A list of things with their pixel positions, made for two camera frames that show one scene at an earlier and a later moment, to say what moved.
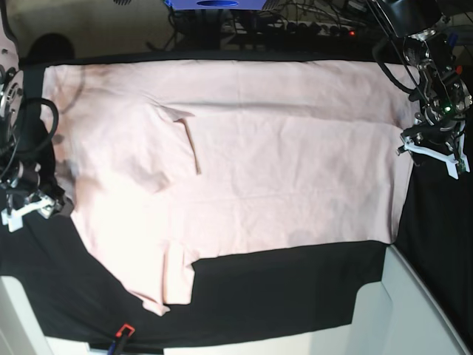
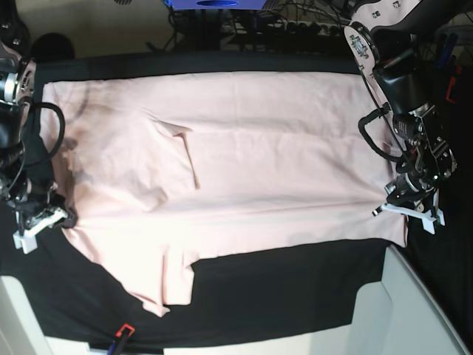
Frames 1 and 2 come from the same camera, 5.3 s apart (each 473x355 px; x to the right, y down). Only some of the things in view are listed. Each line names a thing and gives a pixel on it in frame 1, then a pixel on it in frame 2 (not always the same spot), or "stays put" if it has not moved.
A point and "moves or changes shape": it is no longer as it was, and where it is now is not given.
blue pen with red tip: x=111 y=347 stays put
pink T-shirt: x=165 y=163 moves or changes shape
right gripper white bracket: x=453 y=162 → x=429 y=220
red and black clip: x=130 y=328 stays put
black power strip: x=292 y=29 stays put
